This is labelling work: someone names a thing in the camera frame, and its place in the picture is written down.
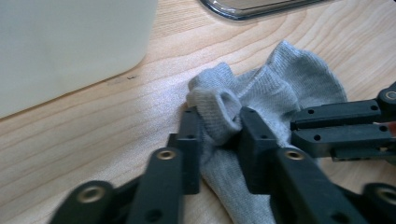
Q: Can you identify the grey sock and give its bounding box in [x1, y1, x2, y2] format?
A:
[186, 39, 348, 224]

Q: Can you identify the white divided storage box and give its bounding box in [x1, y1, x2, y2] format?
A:
[0, 0, 161, 119]

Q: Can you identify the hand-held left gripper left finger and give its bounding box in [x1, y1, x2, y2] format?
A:
[126, 106, 203, 224]

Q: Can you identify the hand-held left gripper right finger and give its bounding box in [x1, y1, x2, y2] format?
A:
[238, 106, 370, 224]

